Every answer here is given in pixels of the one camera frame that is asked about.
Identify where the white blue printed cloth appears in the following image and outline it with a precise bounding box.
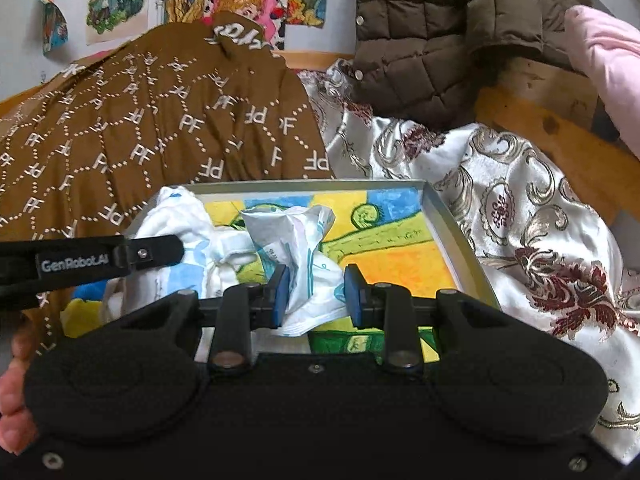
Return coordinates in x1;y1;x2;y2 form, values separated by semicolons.
100;186;257;323

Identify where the white floral satin sheet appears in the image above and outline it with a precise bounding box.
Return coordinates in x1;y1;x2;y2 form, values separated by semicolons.
299;61;639;464

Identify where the curled paper drawing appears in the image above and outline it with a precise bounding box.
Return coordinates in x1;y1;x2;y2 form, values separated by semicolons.
38;0;68;55

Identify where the person's left hand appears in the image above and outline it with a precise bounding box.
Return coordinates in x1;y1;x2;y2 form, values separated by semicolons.
0;320;38;455

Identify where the brown quilted puffer jacket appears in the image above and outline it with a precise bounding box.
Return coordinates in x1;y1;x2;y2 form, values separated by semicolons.
352;0;592;130

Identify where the wooden bed frame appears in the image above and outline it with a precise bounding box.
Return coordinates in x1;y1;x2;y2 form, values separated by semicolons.
0;49;640;226

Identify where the brown PF patterned quilt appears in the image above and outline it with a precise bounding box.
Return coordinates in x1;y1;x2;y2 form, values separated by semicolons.
0;12;335;356

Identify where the grey tray with painting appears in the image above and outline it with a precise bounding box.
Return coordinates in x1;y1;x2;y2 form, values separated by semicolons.
62;179;501;366

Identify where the pink folded blanket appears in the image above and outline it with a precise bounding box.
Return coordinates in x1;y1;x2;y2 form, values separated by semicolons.
564;6;639;155

